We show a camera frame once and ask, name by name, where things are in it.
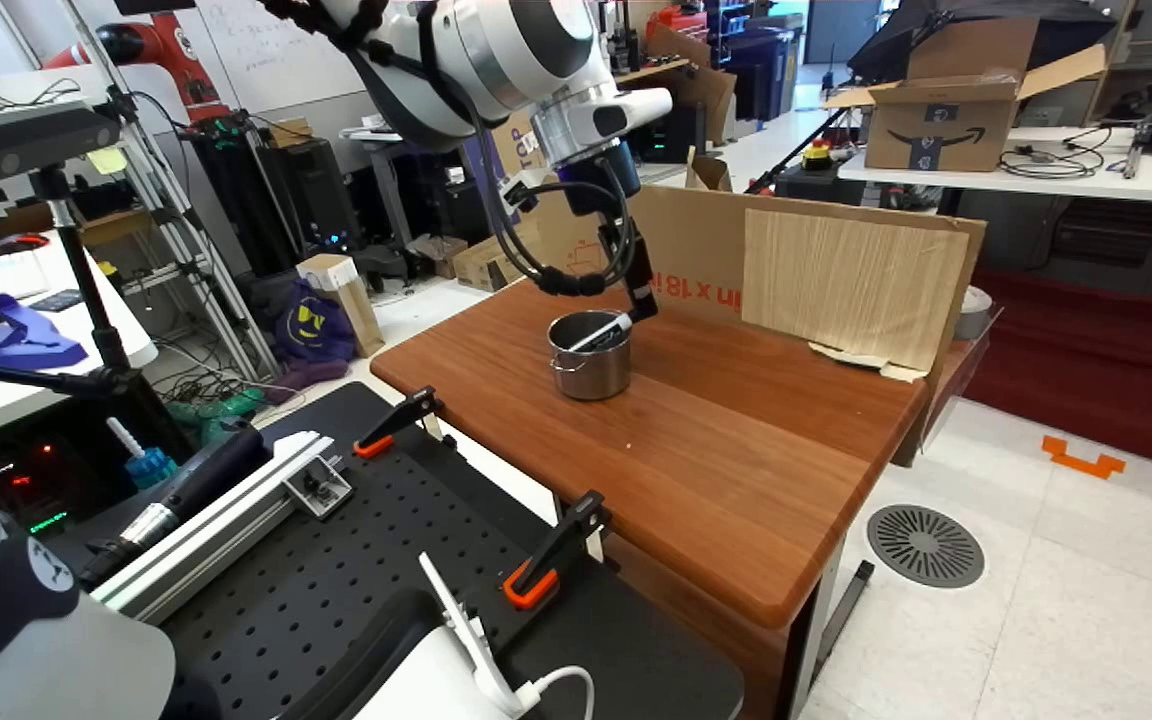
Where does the red carpet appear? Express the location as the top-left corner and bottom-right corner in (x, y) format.
(959, 255), (1152, 479)

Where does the black control box with lights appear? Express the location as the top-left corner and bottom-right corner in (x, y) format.
(0, 397), (271, 593)

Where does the orange black bar clamp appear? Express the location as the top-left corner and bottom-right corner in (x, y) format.
(494, 488), (613, 618)
(347, 386), (446, 469)

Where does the blue and white brush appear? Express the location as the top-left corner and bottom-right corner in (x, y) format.
(99, 413), (182, 497)

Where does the white black marker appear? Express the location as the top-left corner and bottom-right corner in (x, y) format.
(565, 312), (634, 357)

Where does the round metal floor drain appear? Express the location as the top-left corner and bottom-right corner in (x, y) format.
(864, 502), (993, 593)

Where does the brown printed cardboard panel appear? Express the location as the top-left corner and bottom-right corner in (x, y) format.
(629, 181), (755, 332)

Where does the black stereo camera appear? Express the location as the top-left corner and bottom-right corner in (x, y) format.
(0, 97), (129, 181)

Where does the blue cloth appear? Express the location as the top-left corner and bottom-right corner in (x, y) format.
(0, 271), (97, 380)

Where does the white charging cable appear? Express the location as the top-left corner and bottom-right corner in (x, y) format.
(511, 659), (599, 720)

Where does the white VR headset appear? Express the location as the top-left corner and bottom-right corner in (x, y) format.
(350, 550), (529, 720)

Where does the silver metal rack frame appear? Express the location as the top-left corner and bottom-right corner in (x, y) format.
(60, 0), (282, 389)

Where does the pale corrugated cardboard panel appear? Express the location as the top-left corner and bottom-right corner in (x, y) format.
(734, 196), (993, 389)

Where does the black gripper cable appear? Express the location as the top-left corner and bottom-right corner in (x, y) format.
(484, 177), (629, 301)

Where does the black camera tripod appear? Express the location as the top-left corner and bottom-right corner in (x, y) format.
(0, 163), (191, 445)

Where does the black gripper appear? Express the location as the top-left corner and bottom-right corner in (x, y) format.
(546, 131), (664, 328)

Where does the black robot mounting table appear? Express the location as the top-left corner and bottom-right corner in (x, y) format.
(252, 376), (750, 720)

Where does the white work table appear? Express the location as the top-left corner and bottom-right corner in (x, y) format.
(833, 126), (1152, 213)

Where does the aluminium extrusion rail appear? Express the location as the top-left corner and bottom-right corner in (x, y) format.
(85, 430), (354, 628)

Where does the black perforated breadboard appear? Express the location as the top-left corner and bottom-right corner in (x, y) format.
(151, 419), (606, 720)

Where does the yellow red emergency stop button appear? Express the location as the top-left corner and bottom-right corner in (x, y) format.
(795, 131), (849, 172)

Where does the small tan cardboard box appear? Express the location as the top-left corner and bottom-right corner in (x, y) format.
(292, 253), (386, 359)

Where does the purple bag with yellow print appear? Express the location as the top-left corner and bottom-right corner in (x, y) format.
(252, 271), (360, 372)

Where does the open Amazon cardboard box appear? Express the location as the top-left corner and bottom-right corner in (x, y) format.
(823, 11), (1116, 177)

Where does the steel pot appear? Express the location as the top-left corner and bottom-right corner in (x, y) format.
(542, 310), (640, 403)

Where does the black metal table leg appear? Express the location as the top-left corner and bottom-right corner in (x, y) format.
(804, 555), (881, 672)

